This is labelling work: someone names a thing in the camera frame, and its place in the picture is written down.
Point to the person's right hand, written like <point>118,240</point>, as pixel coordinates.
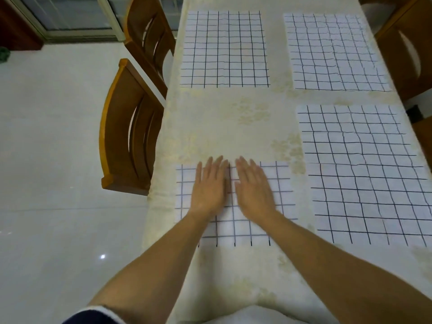
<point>254,195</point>

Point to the person's right middle finger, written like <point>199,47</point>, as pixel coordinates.
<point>246,168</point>

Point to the glass sliding door frame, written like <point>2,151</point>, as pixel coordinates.
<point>74,16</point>

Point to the small black object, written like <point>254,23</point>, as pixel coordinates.
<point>414,114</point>

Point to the person's left middle finger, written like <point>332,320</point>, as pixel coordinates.
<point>218,168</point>

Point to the white grid paper sheet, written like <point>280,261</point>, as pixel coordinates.
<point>354,134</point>
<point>368,205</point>
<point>334,52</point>
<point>224,50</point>
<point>280,188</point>

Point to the dark sleeve with white trim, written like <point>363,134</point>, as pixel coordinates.
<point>94,315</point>

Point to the cream floral tablecloth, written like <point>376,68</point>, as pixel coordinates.
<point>243,121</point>

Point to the green object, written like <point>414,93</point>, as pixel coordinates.
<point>3,54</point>

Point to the person's right forearm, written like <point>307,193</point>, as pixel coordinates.
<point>330,266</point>

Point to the person's left forearm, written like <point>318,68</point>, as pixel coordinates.
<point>162,266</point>

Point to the brown wooden chair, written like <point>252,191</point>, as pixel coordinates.
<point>424,138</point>
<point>130,131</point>
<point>405,50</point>
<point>150,37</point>

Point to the person's left little finger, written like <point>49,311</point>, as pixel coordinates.
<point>198,173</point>

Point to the person's right thumb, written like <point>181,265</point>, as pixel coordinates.
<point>237,192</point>

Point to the person's white garment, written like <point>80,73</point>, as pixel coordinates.
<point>241,316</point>

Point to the person's left hand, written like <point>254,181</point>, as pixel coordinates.
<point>209,192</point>

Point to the dark wooden cabinet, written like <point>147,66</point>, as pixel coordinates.
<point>15,26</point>

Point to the person's right little finger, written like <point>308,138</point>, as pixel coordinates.
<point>264,180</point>

